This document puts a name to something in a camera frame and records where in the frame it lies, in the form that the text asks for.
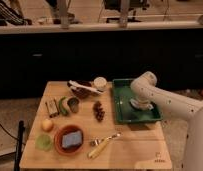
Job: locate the bunch of dark grapes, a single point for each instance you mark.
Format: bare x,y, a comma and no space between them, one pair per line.
98,111

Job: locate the black chair frame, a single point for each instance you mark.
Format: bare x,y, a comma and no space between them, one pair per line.
19,144

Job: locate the white round container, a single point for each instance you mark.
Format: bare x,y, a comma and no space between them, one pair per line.
100,83

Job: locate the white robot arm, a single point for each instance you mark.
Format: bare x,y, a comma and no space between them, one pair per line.
145,90

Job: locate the white spatula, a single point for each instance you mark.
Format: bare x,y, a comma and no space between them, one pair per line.
75,84

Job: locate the brown rectangular block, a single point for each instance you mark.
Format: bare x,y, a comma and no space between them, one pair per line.
52,108

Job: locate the small metal cup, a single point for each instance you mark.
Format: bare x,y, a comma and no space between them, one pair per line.
73,104

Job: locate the green plastic tray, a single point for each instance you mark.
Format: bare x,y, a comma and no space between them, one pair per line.
125,113

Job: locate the blue sponge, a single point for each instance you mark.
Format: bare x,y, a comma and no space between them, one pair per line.
72,139

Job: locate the white towel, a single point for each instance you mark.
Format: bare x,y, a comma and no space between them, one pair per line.
145,105

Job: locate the terracotta bowl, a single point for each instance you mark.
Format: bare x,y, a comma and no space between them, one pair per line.
58,140

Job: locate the green round lid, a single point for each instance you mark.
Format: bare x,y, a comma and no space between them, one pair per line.
43,142

